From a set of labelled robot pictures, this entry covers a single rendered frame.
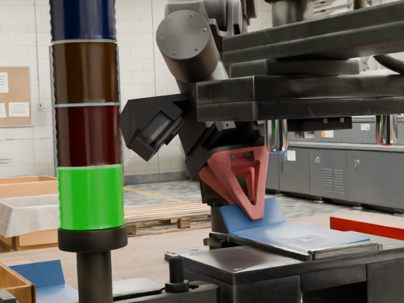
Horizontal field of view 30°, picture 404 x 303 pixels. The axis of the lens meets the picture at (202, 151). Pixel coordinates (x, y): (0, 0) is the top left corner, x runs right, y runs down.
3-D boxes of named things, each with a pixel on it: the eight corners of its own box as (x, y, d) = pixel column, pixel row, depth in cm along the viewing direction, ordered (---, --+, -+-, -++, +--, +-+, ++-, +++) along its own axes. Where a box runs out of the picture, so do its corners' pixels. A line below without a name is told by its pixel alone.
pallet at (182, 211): (196, 213, 827) (196, 201, 826) (241, 224, 738) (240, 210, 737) (91, 224, 774) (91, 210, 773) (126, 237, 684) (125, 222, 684)
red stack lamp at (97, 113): (108, 160, 46) (106, 106, 46) (133, 163, 43) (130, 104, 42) (47, 165, 44) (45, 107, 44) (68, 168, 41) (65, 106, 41)
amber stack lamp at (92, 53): (106, 103, 46) (103, 48, 46) (130, 101, 42) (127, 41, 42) (44, 105, 44) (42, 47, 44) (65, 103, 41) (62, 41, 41)
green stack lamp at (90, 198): (111, 217, 46) (109, 163, 46) (135, 225, 43) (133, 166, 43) (50, 224, 44) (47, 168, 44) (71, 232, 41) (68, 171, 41)
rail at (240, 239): (234, 259, 76) (232, 234, 75) (313, 283, 64) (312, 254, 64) (228, 260, 75) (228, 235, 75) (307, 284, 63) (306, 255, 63)
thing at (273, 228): (277, 222, 82) (275, 195, 81) (370, 242, 68) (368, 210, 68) (221, 234, 79) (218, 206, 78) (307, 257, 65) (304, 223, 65)
